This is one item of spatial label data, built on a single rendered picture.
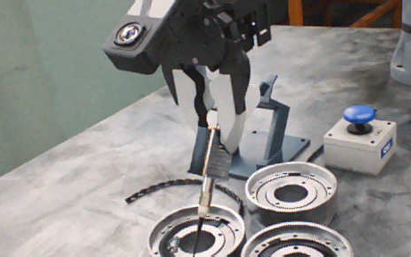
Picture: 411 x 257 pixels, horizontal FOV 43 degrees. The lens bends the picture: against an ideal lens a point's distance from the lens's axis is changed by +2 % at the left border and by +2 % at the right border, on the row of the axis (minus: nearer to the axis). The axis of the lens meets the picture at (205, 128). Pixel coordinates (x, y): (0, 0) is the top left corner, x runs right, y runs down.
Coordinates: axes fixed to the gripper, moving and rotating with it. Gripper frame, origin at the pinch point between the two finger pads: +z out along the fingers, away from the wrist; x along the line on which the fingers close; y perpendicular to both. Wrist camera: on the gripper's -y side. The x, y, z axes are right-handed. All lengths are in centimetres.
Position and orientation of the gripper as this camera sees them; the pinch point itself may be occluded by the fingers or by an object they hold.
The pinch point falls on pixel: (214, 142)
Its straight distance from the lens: 51.8
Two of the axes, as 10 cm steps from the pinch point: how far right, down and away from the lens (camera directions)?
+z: 1.5, 8.9, 4.3
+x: -8.0, -1.4, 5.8
